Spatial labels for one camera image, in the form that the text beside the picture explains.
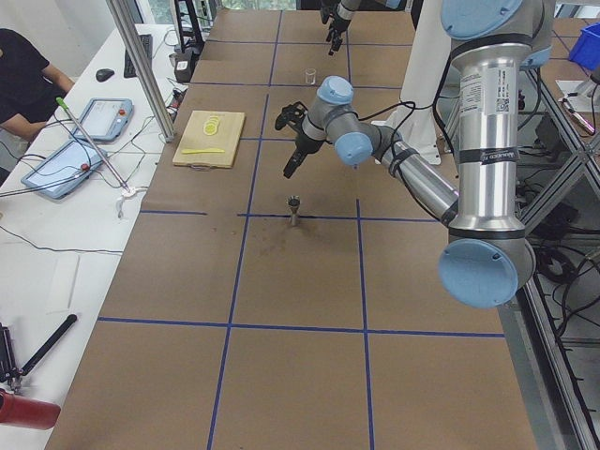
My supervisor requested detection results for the bamboo cutting board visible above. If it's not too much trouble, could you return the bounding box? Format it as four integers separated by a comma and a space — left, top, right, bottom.
172, 110, 246, 169

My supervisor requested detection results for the blue plastic bin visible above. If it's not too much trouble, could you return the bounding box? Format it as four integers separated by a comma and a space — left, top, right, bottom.
568, 22, 600, 70

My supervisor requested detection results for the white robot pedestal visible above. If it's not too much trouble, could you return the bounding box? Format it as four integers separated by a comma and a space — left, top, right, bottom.
382, 0, 451, 165

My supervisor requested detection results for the steel jigger cup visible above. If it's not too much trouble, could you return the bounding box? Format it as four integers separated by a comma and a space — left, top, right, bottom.
287, 196, 301, 227

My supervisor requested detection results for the aluminium frame post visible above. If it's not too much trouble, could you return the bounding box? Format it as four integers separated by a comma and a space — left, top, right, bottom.
106, 0, 174, 143

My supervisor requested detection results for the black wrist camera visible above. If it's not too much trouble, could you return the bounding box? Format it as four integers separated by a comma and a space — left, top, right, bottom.
275, 101, 308, 133

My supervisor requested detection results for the slanted metal rod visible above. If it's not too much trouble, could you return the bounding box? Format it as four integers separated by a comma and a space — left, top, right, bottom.
55, 97, 133, 195

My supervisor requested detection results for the clear glass measuring cup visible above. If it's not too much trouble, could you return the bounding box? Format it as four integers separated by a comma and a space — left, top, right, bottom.
305, 67, 316, 85

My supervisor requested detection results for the red cylinder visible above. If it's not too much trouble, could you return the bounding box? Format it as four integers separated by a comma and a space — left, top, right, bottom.
0, 389, 61, 430

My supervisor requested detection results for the man in black shirt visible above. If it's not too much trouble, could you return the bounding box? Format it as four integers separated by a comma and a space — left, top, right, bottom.
1, 28, 74, 143

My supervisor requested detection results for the black keyboard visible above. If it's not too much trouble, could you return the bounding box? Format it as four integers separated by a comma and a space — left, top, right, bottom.
123, 33, 155, 80

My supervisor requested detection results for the black tripod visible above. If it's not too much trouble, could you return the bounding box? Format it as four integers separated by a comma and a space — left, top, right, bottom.
0, 312, 79, 393

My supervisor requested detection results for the black camera cable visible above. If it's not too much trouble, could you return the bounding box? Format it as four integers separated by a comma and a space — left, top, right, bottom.
358, 79, 451, 137

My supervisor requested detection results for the yellow plastic knife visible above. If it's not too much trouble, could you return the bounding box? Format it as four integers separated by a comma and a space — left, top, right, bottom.
181, 147, 226, 155

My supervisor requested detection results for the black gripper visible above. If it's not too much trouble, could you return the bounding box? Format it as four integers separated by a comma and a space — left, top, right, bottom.
326, 7, 353, 56
283, 129, 325, 178

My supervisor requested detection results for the lemon slice nearest front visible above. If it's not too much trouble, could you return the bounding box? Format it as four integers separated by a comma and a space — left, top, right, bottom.
202, 127, 218, 136

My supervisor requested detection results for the black computer mouse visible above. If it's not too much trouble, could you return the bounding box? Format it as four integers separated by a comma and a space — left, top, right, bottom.
96, 68, 114, 83

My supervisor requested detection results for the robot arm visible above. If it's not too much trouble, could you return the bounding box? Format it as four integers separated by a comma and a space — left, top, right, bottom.
275, 1, 555, 308
320, 0, 407, 56

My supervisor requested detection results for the left teach pendant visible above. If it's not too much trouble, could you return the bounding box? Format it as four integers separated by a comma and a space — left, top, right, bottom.
21, 140, 103, 200

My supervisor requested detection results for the black box with label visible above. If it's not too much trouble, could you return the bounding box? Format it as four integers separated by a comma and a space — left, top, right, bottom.
174, 49, 197, 83

